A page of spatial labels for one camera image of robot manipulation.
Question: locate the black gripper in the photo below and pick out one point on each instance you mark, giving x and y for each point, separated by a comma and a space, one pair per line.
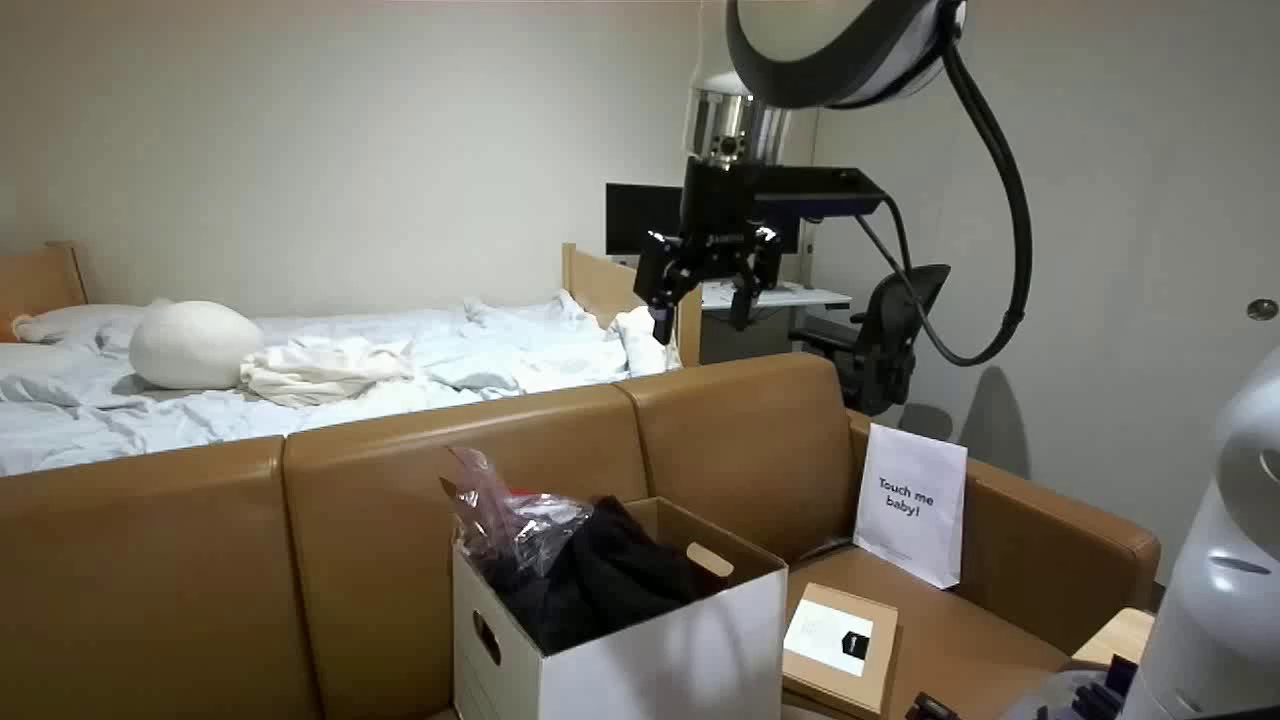
712, 196

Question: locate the clear plastic bag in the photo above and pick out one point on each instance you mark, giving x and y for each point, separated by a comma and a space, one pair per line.
509, 534

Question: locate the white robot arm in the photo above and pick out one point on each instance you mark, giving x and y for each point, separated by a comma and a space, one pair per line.
1213, 648

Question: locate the black cloth in box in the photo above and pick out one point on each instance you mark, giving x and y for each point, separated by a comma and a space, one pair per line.
591, 570

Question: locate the white paper sign bag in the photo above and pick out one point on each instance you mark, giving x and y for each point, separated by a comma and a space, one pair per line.
912, 505

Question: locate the white cardboard box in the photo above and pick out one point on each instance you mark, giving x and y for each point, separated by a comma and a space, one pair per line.
706, 659

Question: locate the small brown cardboard box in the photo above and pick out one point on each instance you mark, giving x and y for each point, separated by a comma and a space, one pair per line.
838, 648

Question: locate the brown leather couch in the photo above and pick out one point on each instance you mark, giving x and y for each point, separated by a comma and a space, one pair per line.
315, 576

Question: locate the white desk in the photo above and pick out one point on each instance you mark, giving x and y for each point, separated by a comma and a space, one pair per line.
775, 312

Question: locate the black computer monitor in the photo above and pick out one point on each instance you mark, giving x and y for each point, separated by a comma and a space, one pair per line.
646, 218

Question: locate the black office chair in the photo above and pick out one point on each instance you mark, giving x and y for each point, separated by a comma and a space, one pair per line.
877, 361

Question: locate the crumpled cream cloth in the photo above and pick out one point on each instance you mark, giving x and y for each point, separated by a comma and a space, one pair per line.
321, 369

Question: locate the round white pillow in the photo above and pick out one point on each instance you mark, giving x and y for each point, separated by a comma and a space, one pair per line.
192, 347

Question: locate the flat white pillow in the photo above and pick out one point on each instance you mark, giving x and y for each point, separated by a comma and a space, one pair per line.
82, 325

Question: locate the bed with white sheets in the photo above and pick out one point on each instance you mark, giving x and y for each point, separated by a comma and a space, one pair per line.
102, 383

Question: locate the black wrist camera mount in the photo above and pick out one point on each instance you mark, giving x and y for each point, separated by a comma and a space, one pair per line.
819, 195

